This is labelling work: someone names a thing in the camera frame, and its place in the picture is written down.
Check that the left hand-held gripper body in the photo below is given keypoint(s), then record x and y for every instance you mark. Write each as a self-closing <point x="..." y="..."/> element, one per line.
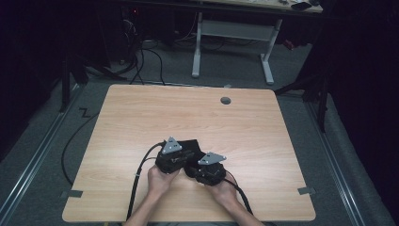
<point x="171" y="157"/>

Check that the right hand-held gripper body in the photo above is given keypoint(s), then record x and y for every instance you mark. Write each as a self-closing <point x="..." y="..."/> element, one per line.
<point x="210" y="169"/>

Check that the person's right hand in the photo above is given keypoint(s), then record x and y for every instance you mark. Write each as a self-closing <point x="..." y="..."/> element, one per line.
<point x="223" y="193"/>

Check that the person's left hand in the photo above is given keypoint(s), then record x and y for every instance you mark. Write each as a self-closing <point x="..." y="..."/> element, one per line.
<point x="161" y="183"/>

